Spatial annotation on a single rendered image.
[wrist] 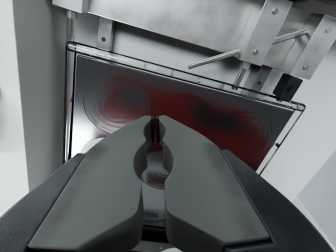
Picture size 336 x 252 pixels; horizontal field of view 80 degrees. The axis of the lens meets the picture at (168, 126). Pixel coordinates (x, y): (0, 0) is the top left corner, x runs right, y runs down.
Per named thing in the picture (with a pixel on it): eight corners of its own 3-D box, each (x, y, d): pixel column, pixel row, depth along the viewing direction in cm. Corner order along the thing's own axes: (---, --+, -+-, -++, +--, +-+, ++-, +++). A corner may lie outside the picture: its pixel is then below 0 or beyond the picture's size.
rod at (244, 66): (236, 88, 32) (239, 91, 31) (228, 86, 32) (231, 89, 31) (249, 59, 30) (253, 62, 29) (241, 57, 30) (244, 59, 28)
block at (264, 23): (253, 61, 31) (262, 66, 28) (233, 55, 30) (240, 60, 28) (281, 2, 27) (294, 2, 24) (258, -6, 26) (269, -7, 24)
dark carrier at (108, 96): (214, 231, 50) (215, 233, 50) (69, 212, 44) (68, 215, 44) (292, 110, 34) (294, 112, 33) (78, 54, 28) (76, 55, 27)
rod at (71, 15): (77, 45, 28) (73, 47, 27) (66, 43, 28) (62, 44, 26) (79, 8, 26) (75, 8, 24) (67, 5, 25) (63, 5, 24)
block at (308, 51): (298, 75, 32) (310, 81, 30) (279, 69, 32) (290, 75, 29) (330, 20, 28) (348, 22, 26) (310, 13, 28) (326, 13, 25)
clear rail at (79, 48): (299, 110, 34) (304, 113, 33) (67, 49, 28) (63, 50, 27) (304, 102, 34) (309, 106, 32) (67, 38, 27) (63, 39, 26)
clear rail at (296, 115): (218, 232, 51) (219, 238, 50) (213, 232, 51) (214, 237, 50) (304, 102, 34) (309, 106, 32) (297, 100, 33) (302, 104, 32)
